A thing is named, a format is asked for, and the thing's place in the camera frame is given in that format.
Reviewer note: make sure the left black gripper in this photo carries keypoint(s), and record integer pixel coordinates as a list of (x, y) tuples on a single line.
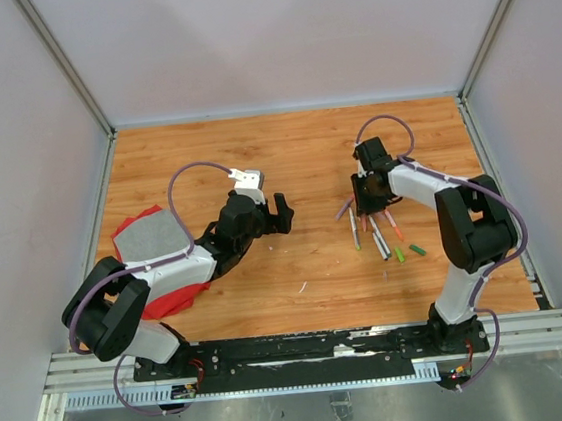
[(280, 223)]

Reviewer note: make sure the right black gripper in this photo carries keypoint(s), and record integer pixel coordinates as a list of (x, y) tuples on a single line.
[(362, 205)]

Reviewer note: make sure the white pen green tip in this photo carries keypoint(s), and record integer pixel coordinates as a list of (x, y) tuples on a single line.
[(353, 224)]

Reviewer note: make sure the light green pen cap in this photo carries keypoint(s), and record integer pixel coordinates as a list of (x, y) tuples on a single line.
[(399, 254)]

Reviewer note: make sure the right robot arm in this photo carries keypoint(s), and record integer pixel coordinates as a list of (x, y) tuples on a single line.
[(477, 234)]

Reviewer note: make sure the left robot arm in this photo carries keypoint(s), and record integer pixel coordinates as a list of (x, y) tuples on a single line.
[(104, 316)]

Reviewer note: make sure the purple pen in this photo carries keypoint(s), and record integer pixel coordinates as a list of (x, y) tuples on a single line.
[(347, 203)]

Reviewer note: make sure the white blue pen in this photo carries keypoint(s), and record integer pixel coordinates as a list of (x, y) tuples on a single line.
[(379, 245), (376, 229)]

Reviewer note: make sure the orange highlighter pen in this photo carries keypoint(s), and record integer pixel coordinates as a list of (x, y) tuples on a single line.
[(394, 224)]

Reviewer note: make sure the dark green pen cap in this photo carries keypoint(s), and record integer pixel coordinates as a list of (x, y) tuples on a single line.
[(417, 249)]

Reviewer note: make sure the grey felt cloth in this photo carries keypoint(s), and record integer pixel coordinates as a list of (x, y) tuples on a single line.
[(152, 236)]

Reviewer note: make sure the red cloth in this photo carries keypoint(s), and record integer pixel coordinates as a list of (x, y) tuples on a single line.
[(171, 303)]

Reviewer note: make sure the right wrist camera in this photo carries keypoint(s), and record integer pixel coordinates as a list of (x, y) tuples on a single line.
[(373, 156)]

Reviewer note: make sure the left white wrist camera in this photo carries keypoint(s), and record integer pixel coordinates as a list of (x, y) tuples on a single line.
[(249, 183)]

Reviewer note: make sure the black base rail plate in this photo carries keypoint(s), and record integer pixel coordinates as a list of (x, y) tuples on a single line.
[(282, 361)]

